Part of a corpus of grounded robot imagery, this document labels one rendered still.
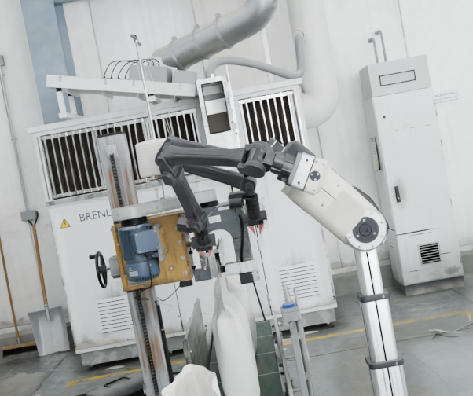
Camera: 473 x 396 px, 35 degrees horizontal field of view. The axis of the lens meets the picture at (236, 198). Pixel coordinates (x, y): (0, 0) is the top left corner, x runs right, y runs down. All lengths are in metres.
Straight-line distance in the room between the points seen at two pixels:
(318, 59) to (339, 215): 3.96
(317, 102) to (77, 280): 2.53
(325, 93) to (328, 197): 3.93
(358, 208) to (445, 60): 5.16
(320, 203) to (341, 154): 4.90
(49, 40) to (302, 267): 3.15
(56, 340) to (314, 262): 2.75
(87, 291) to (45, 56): 2.27
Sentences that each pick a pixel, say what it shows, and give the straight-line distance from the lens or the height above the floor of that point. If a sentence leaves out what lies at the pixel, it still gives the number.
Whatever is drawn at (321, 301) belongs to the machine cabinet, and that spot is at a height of 0.25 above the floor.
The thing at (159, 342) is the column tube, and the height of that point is 0.75.
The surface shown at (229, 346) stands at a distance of 3.56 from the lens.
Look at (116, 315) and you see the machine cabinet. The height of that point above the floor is 0.43.
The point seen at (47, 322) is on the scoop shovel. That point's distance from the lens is 7.64.
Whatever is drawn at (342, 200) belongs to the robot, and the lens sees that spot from 2.69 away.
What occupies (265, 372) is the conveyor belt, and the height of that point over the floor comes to 0.38.
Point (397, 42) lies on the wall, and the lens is 7.73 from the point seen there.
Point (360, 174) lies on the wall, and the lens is 7.58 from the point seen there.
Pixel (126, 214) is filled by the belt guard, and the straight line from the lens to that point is 3.29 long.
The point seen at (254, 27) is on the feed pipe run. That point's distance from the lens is 5.83.
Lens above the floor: 1.54
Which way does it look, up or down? 3 degrees down
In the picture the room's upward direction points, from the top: 10 degrees counter-clockwise
